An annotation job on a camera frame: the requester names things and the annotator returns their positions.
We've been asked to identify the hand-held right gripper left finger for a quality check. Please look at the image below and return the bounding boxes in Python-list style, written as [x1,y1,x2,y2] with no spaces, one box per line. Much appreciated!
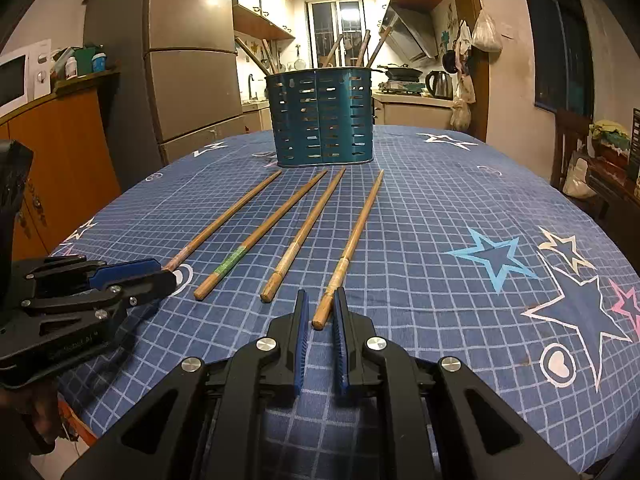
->
[60,289,311,480]

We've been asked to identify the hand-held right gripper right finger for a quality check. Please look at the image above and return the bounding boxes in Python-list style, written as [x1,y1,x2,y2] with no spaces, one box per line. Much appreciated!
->
[332,287,581,480]

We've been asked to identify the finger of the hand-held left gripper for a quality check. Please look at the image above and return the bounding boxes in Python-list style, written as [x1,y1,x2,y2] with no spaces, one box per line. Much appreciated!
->
[22,269,178,320]
[27,255,161,291]

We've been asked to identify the wooden chopstick green band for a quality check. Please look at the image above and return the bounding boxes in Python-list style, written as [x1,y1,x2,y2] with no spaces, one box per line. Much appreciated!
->
[193,169,329,302]

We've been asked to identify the teal perforated metal utensil holder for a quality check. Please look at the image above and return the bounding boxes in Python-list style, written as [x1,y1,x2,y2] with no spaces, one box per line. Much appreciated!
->
[264,66,376,168]

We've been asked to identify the person's left hand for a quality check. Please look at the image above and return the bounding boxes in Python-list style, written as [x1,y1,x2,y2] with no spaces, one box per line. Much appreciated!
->
[0,375,63,456]

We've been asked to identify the orange cardboard box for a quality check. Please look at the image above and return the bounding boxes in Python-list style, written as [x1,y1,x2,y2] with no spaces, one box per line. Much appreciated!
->
[57,395,98,448]

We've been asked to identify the wooden cabinet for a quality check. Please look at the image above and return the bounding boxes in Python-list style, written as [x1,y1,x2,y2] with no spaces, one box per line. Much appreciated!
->
[0,67,123,261]

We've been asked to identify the blue star printed tablecloth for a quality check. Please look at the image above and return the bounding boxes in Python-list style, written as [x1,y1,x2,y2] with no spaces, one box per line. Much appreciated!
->
[42,125,640,480]

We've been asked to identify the white microwave oven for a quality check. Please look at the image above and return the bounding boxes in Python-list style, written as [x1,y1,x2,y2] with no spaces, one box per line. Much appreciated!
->
[0,39,53,121]

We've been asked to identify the green container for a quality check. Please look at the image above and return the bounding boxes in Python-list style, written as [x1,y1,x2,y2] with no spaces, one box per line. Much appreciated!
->
[72,46,98,75]

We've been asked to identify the grey refrigerator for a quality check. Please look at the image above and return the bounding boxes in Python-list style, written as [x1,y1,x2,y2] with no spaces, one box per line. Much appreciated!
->
[82,0,246,166]

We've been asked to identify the lower kitchen cabinets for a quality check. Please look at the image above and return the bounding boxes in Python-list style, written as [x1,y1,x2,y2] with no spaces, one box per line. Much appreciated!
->
[240,92,468,133]

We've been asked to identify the gas stove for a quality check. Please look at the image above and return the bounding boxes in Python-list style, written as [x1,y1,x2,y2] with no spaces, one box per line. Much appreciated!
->
[377,80,426,95]

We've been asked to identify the hanging bags bundle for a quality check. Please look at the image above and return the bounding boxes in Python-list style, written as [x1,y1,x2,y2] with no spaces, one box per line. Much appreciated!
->
[450,20,476,131]

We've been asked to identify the steel electric kettle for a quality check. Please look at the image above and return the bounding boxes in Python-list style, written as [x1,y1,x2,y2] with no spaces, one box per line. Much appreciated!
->
[425,70,454,100]

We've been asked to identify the black wok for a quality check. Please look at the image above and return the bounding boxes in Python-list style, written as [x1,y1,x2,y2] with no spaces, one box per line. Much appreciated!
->
[376,62,423,81]

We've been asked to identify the wooden chair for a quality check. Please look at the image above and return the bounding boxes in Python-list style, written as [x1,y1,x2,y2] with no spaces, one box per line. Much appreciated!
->
[550,107,608,221]

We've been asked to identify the kitchen window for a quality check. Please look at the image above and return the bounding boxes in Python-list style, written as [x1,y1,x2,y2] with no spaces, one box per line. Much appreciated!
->
[306,0,368,68]

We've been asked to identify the steel range hood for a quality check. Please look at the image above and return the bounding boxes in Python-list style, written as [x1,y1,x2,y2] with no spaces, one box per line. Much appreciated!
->
[378,2,441,63]

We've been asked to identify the dark wooden side table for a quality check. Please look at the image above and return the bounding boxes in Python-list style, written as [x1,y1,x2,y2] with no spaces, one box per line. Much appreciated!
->
[585,155,640,241]

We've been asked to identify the yellow green cloth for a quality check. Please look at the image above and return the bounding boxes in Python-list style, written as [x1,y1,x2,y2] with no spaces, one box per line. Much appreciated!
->
[589,119,632,151]

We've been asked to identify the white hanging plastic bag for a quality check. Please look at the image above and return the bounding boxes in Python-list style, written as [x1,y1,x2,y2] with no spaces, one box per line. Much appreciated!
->
[471,7,503,53]

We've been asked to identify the black cardboard box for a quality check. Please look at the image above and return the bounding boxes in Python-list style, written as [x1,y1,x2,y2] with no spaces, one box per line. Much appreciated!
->
[627,107,640,183]

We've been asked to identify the dark window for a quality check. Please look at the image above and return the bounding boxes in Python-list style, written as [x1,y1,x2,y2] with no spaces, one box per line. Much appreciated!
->
[520,0,596,116]

